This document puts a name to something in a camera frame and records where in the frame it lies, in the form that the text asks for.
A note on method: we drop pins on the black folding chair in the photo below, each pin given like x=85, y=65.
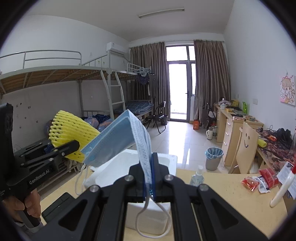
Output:
x=157, y=117

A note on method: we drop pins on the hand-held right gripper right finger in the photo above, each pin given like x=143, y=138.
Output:
x=153, y=176

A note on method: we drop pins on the black cart with bag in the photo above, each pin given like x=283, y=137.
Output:
x=209, y=115

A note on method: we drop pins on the grey trash bin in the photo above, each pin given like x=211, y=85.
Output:
x=214, y=160

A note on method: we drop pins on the clear spray bottle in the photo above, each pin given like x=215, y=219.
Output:
x=197, y=178

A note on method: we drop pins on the white thermos jug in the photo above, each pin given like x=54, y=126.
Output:
x=209, y=134

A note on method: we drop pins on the ceiling tube light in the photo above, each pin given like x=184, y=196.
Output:
x=161, y=12

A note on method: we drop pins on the small black bin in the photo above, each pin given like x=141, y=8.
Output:
x=165, y=120

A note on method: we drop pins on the folded blue plaid bedding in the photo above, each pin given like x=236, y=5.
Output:
x=138, y=106

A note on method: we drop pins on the white air conditioner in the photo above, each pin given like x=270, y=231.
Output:
x=115, y=48

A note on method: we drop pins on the white crumpled wrapper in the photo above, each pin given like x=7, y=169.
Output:
x=263, y=186

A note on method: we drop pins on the yellow cloth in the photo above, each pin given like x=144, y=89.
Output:
x=262, y=143

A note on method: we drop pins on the hanging dark clothes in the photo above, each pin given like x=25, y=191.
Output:
x=143, y=78

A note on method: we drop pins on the orange bag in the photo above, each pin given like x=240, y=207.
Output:
x=196, y=125

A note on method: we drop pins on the white foam box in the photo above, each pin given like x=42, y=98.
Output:
x=115, y=166

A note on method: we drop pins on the person's left hand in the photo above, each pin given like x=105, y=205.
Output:
x=32, y=204

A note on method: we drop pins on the yellow foam fruit net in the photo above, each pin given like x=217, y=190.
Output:
x=69, y=129

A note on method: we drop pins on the large red snack packet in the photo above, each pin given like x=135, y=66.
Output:
x=269, y=177

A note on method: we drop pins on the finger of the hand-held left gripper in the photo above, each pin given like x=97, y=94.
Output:
x=32, y=148
x=69, y=147

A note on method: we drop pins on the printed desk mat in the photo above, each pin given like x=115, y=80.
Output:
x=277, y=153

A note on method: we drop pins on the black flat device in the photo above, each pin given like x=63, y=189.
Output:
x=59, y=206

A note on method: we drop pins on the wooden chair with smiley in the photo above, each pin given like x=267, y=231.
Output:
x=248, y=143

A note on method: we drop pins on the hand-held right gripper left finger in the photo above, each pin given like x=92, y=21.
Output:
x=145, y=193

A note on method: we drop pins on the green packet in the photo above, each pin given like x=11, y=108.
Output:
x=244, y=107

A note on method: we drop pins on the small grey metal bunk bed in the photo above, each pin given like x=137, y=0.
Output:
x=136, y=92

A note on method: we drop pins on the brown curtain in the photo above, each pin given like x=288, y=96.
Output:
x=211, y=69
x=148, y=60

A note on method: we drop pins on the blue face mask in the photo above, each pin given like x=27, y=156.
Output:
x=115, y=139

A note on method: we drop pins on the small orange-red snack packet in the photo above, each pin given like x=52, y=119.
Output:
x=250, y=183

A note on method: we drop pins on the white paper sheet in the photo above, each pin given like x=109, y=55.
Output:
x=285, y=172

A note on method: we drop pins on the large grey metal bunk bed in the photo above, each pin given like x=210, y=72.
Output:
x=57, y=71

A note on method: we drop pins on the white squeeze bottle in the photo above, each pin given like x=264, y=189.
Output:
x=283, y=187

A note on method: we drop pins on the cartoon wall poster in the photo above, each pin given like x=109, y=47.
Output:
x=288, y=89

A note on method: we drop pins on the wooden desk with drawers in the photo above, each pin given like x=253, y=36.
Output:
x=232, y=132

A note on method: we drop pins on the glass balcony door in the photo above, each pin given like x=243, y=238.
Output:
x=178, y=88

